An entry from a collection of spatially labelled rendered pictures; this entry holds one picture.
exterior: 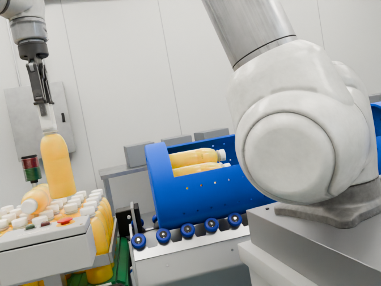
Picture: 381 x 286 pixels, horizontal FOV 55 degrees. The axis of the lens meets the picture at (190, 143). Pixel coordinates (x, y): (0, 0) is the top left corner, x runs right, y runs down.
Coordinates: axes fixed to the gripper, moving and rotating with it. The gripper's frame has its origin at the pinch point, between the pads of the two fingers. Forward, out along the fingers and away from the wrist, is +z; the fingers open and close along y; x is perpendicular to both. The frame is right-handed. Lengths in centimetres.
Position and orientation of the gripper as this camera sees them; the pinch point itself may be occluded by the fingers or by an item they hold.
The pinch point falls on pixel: (47, 117)
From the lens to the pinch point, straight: 107.7
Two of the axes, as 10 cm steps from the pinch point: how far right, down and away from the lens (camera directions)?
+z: 1.8, 9.8, 0.6
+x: -9.7, 1.9, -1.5
